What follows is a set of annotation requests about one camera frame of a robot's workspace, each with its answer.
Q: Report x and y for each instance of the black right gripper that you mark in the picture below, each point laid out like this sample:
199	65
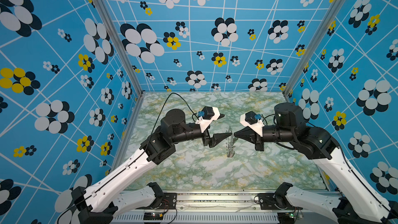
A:
251	137

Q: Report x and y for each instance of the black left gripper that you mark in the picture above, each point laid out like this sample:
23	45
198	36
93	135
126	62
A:
216	138

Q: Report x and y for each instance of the steel key organizer plate with rings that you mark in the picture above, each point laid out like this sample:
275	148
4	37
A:
231	143

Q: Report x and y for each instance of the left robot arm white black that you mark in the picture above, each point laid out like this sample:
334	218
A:
100	203

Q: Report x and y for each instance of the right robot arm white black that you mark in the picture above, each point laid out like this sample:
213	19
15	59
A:
359	204

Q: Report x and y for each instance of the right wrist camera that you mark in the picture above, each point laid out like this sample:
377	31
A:
253	121

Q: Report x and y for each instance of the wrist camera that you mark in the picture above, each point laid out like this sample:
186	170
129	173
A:
253	121
209	115

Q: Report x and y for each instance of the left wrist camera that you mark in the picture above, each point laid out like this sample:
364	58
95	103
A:
209	115

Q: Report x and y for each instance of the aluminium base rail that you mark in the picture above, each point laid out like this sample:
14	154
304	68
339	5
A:
221	207

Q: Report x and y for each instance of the aluminium frame post left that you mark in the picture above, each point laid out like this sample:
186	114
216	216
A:
111	29

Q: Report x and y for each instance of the aluminium frame post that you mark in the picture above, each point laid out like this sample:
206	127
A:
111	29
314	43

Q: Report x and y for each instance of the aluminium frame post right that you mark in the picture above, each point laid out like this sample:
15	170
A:
314	43

